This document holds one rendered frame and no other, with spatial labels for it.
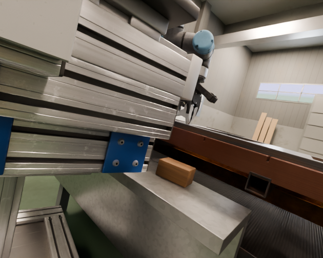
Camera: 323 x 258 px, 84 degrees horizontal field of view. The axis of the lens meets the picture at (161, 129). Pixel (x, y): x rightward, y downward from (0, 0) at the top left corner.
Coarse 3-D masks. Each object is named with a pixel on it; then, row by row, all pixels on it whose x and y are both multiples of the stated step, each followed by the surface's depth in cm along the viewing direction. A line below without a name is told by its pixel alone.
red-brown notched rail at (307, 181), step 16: (176, 128) 63; (176, 144) 63; (192, 144) 59; (208, 144) 55; (224, 144) 52; (224, 160) 52; (240, 160) 49; (256, 160) 47; (272, 160) 44; (256, 176) 46; (272, 176) 44; (288, 176) 42; (304, 176) 40; (320, 176) 39; (304, 192) 40; (320, 192) 38
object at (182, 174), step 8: (160, 160) 53; (168, 160) 54; (160, 168) 53; (168, 168) 52; (176, 168) 51; (184, 168) 50; (192, 168) 52; (160, 176) 53; (168, 176) 52; (176, 176) 50; (184, 176) 49; (192, 176) 53; (184, 184) 49
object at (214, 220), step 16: (112, 176) 52; (128, 176) 47; (144, 176) 50; (144, 192) 43; (160, 192) 43; (176, 192) 45; (192, 192) 48; (208, 192) 51; (160, 208) 40; (176, 208) 37; (192, 208) 39; (208, 208) 41; (224, 208) 43; (240, 208) 46; (176, 224) 37; (192, 224) 35; (208, 224) 34; (224, 224) 36; (240, 224) 39; (208, 240) 32; (224, 240) 31
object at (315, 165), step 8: (184, 128) 67; (192, 128) 64; (200, 128) 62; (208, 136) 60; (216, 136) 58; (224, 136) 57; (232, 136) 118; (240, 144) 54; (248, 144) 52; (256, 144) 51; (264, 152) 49; (272, 152) 48; (280, 152) 47; (288, 160) 46; (296, 160) 45; (304, 160) 44; (312, 160) 43; (320, 160) 90; (312, 168) 43; (320, 168) 42
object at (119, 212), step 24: (72, 192) 98; (96, 192) 83; (120, 192) 73; (96, 216) 82; (120, 216) 71; (144, 216) 64; (120, 240) 70; (144, 240) 62; (168, 240) 56; (192, 240) 51; (240, 240) 45
